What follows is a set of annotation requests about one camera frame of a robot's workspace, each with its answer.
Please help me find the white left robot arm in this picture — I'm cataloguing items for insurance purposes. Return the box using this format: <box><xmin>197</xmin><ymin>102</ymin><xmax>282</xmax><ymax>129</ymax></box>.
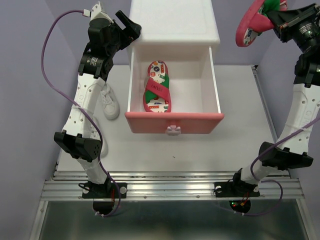
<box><xmin>54</xmin><ymin>10</ymin><xmax>142</xmax><ymax>197</ymax></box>

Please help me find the white sneaker near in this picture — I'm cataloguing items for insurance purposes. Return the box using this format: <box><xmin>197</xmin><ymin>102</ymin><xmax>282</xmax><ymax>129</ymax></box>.
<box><xmin>90</xmin><ymin>124</ymin><xmax>109</xmax><ymax>158</ymax></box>

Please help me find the red patterned sandal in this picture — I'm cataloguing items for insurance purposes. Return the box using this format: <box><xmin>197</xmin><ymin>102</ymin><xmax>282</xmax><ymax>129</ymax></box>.
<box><xmin>235</xmin><ymin>0</ymin><xmax>288</xmax><ymax>47</ymax></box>
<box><xmin>142</xmin><ymin>60</ymin><xmax>172</xmax><ymax>113</ymax></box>

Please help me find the aluminium mounting rail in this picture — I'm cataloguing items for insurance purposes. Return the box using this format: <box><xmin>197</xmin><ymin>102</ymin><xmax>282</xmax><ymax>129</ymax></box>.
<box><xmin>40</xmin><ymin>171</ymin><xmax>305</xmax><ymax>202</ymax></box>

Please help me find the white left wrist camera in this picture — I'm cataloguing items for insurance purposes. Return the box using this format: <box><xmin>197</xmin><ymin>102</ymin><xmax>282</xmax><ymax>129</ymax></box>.
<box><xmin>82</xmin><ymin>1</ymin><xmax>114</xmax><ymax>23</ymax></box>

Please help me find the white sneaker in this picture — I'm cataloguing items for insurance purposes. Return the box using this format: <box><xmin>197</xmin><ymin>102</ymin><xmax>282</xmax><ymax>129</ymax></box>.
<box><xmin>99</xmin><ymin>83</ymin><xmax>120</xmax><ymax>121</ymax></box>
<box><xmin>90</xmin><ymin>124</ymin><xmax>109</xmax><ymax>158</ymax></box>

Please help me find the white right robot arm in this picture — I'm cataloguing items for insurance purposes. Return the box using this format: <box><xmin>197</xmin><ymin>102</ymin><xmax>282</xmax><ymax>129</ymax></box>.
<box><xmin>230</xmin><ymin>0</ymin><xmax>320</xmax><ymax>195</ymax></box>

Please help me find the white sneaker far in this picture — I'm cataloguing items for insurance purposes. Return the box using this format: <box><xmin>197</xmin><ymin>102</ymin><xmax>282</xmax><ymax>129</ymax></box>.
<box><xmin>99</xmin><ymin>83</ymin><xmax>120</xmax><ymax>121</ymax></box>

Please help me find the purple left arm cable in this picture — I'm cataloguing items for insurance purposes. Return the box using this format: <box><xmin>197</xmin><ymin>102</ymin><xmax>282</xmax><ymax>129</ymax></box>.
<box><xmin>41</xmin><ymin>8</ymin><xmax>122</xmax><ymax>218</ymax></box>

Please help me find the white shoe cabinet frame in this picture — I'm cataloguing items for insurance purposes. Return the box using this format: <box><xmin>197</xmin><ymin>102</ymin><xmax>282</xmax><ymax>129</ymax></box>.
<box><xmin>126</xmin><ymin>0</ymin><xmax>222</xmax><ymax>76</ymax></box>

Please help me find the pink drawer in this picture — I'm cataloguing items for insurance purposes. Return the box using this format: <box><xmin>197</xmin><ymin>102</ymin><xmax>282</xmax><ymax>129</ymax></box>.
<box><xmin>125</xmin><ymin>45</ymin><xmax>225</xmax><ymax>136</ymax></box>

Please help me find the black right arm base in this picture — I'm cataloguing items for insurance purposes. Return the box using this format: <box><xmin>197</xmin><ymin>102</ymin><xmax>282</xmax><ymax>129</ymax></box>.
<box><xmin>213</xmin><ymin>181</ymin><xmax>260</xmax><ymax>199</ymax></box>

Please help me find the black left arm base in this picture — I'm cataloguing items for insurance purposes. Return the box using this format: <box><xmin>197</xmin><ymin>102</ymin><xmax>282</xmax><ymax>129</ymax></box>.
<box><xmin>78</xmin><ymin>179</ymin><xmax>128</xmax><ymax>199</ymax></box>

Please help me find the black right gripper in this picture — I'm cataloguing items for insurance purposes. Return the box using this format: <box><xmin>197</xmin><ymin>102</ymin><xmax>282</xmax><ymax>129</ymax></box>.
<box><xmin>265</xmin><ymin>1</ymin><xmax>320</xmax><ymax>55</ymax></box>

